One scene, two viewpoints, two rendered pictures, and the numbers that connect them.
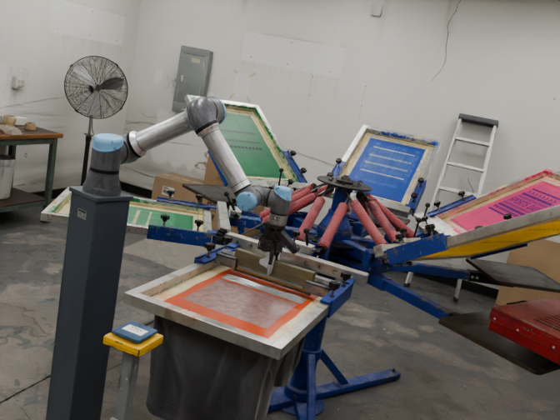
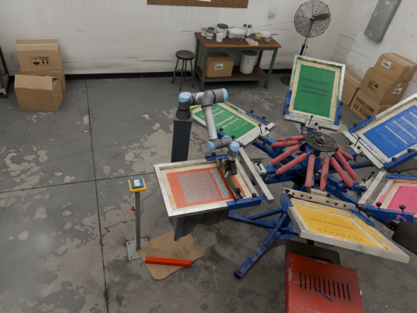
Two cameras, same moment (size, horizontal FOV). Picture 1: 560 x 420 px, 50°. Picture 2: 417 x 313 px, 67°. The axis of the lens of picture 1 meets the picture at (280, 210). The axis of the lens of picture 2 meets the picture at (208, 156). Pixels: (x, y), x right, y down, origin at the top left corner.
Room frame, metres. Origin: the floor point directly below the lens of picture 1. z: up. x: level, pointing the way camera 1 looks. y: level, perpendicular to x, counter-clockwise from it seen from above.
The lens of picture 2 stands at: (0.78, -1.31, 2.90)
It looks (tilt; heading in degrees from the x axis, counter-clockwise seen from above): 40 degrees down; 45
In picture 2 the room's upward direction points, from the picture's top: 10 degrees clockwise
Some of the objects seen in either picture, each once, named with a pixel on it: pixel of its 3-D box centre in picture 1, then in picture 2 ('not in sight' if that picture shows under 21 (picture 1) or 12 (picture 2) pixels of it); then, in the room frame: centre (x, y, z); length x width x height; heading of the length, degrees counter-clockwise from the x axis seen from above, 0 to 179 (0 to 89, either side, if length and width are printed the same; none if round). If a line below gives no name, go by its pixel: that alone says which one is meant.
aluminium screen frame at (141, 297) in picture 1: (249, 292); (205, 183); (2.17, 0.05, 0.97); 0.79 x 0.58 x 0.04; 160
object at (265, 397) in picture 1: (282, 372); (203, 220); (2.04, -0.12, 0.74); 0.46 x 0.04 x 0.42; 160
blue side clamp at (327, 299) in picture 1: (336, 297); (243, 202); (2.30, -0.29, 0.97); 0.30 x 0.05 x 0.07; 160
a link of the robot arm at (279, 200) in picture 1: (280, 200); (233, 149); (2.37, 0.00, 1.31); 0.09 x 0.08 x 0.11; 78
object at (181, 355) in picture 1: (202, 378); (170, 207); (1.89, 0.15, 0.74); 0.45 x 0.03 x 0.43; 70
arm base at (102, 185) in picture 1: (102, 179); (183, 110); (2.39, 0.73, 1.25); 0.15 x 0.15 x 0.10
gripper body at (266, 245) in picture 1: (272, 237); (230, 163); (2.37, 0.01, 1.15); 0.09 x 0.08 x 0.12; 70
